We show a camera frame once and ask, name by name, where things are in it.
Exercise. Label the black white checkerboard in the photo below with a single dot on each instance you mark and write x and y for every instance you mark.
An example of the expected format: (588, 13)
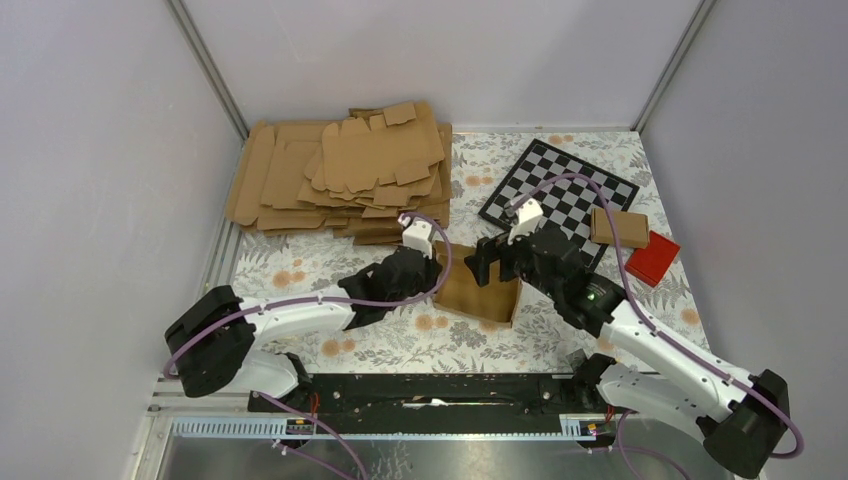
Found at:
(566, 204)

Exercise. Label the red box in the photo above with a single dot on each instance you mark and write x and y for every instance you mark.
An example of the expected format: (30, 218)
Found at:
(650, 264)

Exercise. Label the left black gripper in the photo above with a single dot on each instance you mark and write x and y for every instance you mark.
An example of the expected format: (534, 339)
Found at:
(433, 269)

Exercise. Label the perforated metal cable tray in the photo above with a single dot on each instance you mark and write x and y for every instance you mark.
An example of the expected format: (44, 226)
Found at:
(417, 425)

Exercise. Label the floral table mat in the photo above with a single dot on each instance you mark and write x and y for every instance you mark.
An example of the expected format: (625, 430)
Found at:
(420, 338)

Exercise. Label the stack of cardboard blanks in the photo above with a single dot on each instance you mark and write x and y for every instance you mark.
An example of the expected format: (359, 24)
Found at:
(353, 176)

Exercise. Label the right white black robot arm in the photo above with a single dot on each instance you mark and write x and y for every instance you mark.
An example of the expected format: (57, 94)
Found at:
(738, 417)

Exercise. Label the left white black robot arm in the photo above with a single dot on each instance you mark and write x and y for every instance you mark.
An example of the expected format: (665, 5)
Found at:
(218, 341)

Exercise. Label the folded small cardboard box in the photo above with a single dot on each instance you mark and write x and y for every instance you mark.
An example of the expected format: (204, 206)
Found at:
(632, 228)

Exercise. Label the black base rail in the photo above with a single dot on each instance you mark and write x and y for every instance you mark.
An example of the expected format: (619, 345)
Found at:
(357, 395)

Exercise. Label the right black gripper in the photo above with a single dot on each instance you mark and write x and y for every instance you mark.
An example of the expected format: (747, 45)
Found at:
(486, 251)

